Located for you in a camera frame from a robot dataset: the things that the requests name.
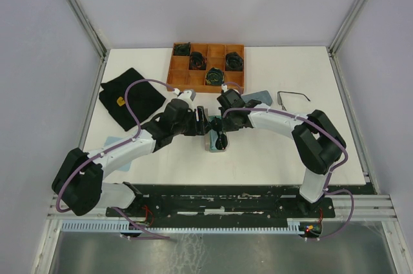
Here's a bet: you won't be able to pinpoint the white slotted cable duct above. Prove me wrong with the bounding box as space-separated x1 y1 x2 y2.
61 217 307 233

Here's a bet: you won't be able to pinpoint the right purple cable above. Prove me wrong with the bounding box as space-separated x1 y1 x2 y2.
221 82 358 239

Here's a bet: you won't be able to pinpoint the red wires left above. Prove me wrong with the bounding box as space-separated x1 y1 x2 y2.
141 204 156 226

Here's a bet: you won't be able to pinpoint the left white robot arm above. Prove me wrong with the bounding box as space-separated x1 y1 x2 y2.
52 99 210 216

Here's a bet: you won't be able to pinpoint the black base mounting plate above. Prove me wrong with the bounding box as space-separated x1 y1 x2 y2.
123 184 336 228

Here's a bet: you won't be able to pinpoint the grey glasses case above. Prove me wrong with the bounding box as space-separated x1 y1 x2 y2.
205 115 229 153

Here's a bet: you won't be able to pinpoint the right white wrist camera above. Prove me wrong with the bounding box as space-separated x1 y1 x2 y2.
221 83 230 93

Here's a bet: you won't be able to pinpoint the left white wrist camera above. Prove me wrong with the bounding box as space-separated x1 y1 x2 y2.
177 89 196 101

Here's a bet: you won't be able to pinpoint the right electronics board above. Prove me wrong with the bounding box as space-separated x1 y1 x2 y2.
305 223 323 237

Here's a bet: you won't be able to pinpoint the blue glasses case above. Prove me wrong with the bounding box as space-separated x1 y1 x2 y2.
242 90 273 106

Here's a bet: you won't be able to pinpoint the wooden compartment tray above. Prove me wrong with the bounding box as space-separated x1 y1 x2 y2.
167 42 247 93

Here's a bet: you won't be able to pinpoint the thin-frame glasses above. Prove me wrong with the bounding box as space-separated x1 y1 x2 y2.
211 117 228 151
277 91 311 111

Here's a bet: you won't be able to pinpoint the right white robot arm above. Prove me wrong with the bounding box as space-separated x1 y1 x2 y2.
217 89 348 217

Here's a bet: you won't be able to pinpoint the left aluminium frame post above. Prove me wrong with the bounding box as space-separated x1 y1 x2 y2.
48 0 109 59

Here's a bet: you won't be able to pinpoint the black cloth pouch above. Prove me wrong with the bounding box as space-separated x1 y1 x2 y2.
99 68 166 132

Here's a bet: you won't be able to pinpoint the aluminium frame post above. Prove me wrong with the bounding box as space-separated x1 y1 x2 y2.
327 0 388 57
48 0 109 59

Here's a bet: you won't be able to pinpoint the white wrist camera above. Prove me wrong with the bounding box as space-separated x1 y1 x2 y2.
221 83 230 93
177 89 196 101

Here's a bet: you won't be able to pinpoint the right aluminium frame post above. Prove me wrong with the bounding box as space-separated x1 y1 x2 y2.
327 0 388 57

